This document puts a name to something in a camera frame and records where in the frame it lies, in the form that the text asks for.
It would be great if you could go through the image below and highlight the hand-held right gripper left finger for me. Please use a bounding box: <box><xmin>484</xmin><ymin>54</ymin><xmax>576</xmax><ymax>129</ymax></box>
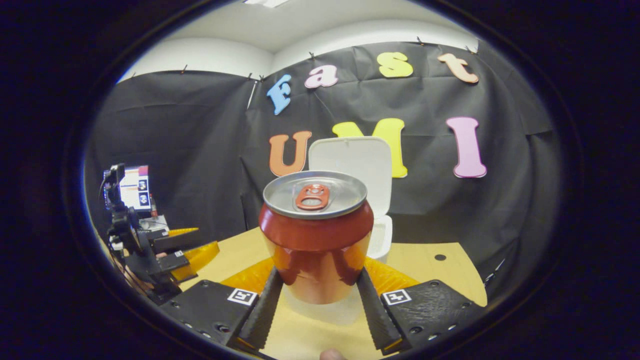
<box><xmin>160</xmin><ymin>257</ymin><xmax>285</xmax><ymax>351</ymax></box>

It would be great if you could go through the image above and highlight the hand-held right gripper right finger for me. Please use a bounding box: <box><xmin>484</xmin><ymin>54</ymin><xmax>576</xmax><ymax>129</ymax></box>
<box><xmin>356</xmin><ymin>257</ymin><xmax>486</xmax><ymax>356</ymax></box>

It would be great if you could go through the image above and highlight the red pop can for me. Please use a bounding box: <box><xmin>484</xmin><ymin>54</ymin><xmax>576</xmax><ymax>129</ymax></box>
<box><xmin>258</xmin><ymin>170</ymin><xmax>375</xmax><ymax>305</ymax></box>

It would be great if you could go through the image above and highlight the white desktop garbage bin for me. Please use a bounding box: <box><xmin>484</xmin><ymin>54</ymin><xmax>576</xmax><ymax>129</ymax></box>
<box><xmin>307</xmin><ymin>136</ymin><xmax>393</xmax><ymax>264</ymax></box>

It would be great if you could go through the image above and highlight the wooden desktop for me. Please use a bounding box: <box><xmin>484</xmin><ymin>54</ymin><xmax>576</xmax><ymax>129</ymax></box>
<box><xmin>177</xmin><ymin>227</ymin><xmax>488</xmax><ymax>360</ymax></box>

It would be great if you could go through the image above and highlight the white side table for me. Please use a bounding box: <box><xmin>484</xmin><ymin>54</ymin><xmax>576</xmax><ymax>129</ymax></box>
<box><xmin>140</xmin><ymin>215</ymin><xmax>171</xmax><ymax>233</ymax></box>

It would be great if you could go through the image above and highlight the computer monitor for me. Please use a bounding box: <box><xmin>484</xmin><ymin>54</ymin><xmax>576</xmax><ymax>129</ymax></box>
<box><xmin>103</xmin><ymin>165</ymin><xmax>151</xmax><ymax>212</ymax></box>

